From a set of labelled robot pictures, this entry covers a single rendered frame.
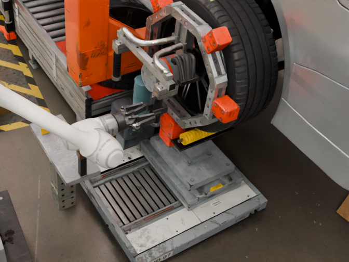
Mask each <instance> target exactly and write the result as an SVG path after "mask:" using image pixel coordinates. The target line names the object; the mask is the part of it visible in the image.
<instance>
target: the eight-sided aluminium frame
mask: <svg viewBox="0 0 349 262"><path fill-rule="evenodd" d="M172 16H173V17H174V18H176V19H177V20H179V21H180V23H181V24H182V25H183V26H184V27H186V28H188V30H189V31H190V32H191V33H192V34H193V35H194V36H195V37H196V39H197V42H198V45H199V49H200V52H201V55H202V58H203V61H204V64H205V67H206V70H207V74H208V77H209V82H210V84H209V89H208V94H207V99H206V104H205V109H204V114H203V115H198V116H190V115H189V114H188V113H187V112H186V110H185V109H184V108H183V107H182V106H181V105H180V104H179V103H178V102H177V101H176V100H175V99H174V97H173V96H170V97H167V98H164V99H163V103H162V106H163V107H165V106H167V107H168V110H167V112H168V113H169V115H170V116H171V117H172V118H173V119H174V120H175V121H176V122H177V123H178V125H179V126H180V127H181V128H182V129H183V128H184V129H186V128H190V127H197V126H205V125H209V124H211V123H214V122H216V121H218V118H217V117H216V116H215V115H214V114H213V113H212V112H211V108H212V104H213V100H214V99H216V98H219V97H222V96H224V94H225V90H226V87H227V82H228V80H227V74H226V73H225V69H224V66H223V63H222V60H221V57H220V53H219V51H216V52H213V53H210V54H207V51H206V49H205V47H204V44H203V41H202V38H203V37H204V36H205V35H206V34H207V33H208V32H209V31H211V30H212V28H211V26H209V24H208V23H206V22H205V21H204V20H202V19H201V18H200V17H199V16H198V15H196V14H195V13H194V12H193V11H191V10H190V9H189V8H188V7H187V6H185V4H184V3H182V2H181V1H179V2H175V3H171V4H168V5H165V7H163V8H162V9H160V10H159V11H157V12H156V13H154V14H152V15H151V16H149V17H148V18H147V19H146V23H145V24H146V30H145V40H156V39H159V38H160V31H161V26H162V22H164V21H166V20H167V19H169V18H171V17H172ZM158 49H159V45H157V46H144V51H145V52H146V53H147V54H148V55H149V56H150V57H151V58H152V59H153V56H154V54H155V53H156V52H158Z"/></svg>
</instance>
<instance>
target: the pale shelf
mask: <svg viewBox="0 0 349 262"><path fill-rule="evenodd" d="M56 117H57V118H59V119H61V120H63V121H65V122H66V123H67V121H66V120H65V119H64V117H63V116H62V114H59V115H56ZM29 126H30V130H31V131H32V133H33V135H34V136H35V138H36V139H37V141H38V143H39V144H40V146H41V147H42V149H43V150H44V152H45V153H46V155H47V157H48V158H49V160H50V162H51V163H52V165H53V166H54V168H55V170H56V171H57V173H58V174H59V176H60V177H61V179H62V181H63V182H64V184H65V185H66V187H70V186H72V185H75V184H77V183H80V182H82V181H85V180H87V179H90V178H92V177H95V176H98V175H100V174H101V170H100V168H99V167H98V166H97V164H95V163H94V162H92V161H91V160H89V159H87V176H84V177H82V178H80V176H79V174H78V156H77V155H76V151H72V150H67V149H66V147H65V146H64V144H63V142H62V138H60V137H58V136H56V135H54V134H52V133H51V132H49V133H46V134H43V135H42V134H41V127H39V126H38V125H36V124H34V123H31V124H29Z"/></svg>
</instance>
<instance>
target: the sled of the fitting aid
mask: <svg viewBox="0 0 349 262"><path fill-rule="evenodd" d="M156 136H157V135H156ZM152 137H153V136H152ZM150 139H151V137H150V138H147V139H144V140H141V141H140V151H141V152H142V154H143V155H144V156H145V157H146V159H147V160H148V161H149V162H150V164H151V165H152V166H153V167H154V169H155V170H156V171H157V172H158V174H159V175H160V176H161V178H162V179H163V180H164V181H165V183H166V184H167V185H168V186H169V188H170V189H171V190H172V191H173V193H174V194H175V195H176V196H177V198H178V199H179V200H180V201H181V203H182V204H183V205H184V206H185V208H186V209H187V210H188V211H189V210H191V209H194V208H196V207H198V206H200V205H202V204H204V203H206V202H208V201H210V200H212V199H215V198H217V197H219V196H221V195H223V194H225V193H227V192H229V191H231V190H233V189H236V188H238V187H240V185H241V182H242V179H243V176H242V175H241V174H240V173H239V172H238V171H237V170H236V169H234V171H233V172H231V173H229V174H227V175H225V176H222V177H220V178H218V179H216V180H214V181H211V182H209V183H207V184H205V185H203V186H201V187H198V188H196V189H194V190H192V191H189V190H188V189H187V187H186V186H185V185H184V184H183V182H182V181H181V180H180V179H179V178H178V177H177V175H176V174H175V173H174V172H173V170H172V169H171V168H170V167H169V166H168V164H167V163H166V162H165V161H164V160H163V158H162V157H161V156H160V155H159V154H158V152H157V151H156V150H155V149H154V148H153V146H152V145H151V144H150Z"/></svg>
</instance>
